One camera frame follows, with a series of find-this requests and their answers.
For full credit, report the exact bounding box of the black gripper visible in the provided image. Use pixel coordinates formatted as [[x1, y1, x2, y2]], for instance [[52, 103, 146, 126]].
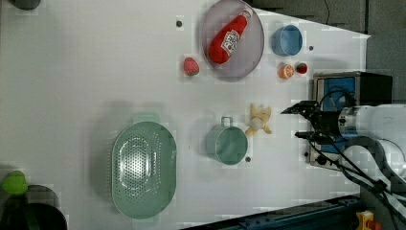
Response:
[[282, 101, 341, 145]]

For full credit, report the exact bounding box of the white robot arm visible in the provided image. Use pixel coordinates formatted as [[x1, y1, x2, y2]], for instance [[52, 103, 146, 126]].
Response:
[[283, 101, 405, 221]]

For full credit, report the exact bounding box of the black toaster oven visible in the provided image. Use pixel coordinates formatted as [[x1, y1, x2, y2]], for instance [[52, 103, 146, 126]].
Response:
[[310, 72, 393, 167]]

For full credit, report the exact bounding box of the orange slice toy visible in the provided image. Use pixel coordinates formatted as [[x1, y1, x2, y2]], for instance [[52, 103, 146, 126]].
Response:
[[279, 64, 295, 80]]

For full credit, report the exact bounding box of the small red strawberry toy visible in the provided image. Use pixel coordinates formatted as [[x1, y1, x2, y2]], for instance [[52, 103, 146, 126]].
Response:
[[296, 62, 308, 74]]

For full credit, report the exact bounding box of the green metal mug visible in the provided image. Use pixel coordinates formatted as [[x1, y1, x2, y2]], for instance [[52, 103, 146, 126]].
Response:
[[205, 116, 248, 166]]

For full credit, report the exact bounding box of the blue bowl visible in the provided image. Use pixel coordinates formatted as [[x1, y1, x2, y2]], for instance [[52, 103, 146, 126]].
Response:
[[271, 25, 303, 57]]

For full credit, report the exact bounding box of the grey round plate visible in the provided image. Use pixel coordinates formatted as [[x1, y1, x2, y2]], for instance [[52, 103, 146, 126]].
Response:
[[200, 0, 264, 78]]

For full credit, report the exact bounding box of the red ketchup bottle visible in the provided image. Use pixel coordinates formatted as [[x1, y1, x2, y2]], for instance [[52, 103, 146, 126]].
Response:
[[208, 8, 253, 64]]

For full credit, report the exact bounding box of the yellow red clamp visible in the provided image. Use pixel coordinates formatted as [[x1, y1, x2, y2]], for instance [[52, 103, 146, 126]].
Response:
[[356, 211, 382, 230]]

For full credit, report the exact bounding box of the green perforated colander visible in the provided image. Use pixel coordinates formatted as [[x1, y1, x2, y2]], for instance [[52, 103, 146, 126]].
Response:
[[111, 112, 177, 219]]

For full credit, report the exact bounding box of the black round container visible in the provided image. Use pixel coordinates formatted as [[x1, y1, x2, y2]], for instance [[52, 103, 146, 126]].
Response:
[[1, 185, 68, 230]]

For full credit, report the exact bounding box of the green toy pear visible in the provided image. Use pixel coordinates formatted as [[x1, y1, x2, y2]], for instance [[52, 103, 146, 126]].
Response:
[[2, 171, 28, 196]]

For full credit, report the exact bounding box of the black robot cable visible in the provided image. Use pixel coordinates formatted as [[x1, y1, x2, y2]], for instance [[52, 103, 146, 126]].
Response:
[[305, 89, 406, 219]]

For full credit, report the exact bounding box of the black cylinder post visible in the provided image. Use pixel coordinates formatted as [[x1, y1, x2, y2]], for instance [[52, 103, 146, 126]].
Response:
[[10, 0, 41, 11]]

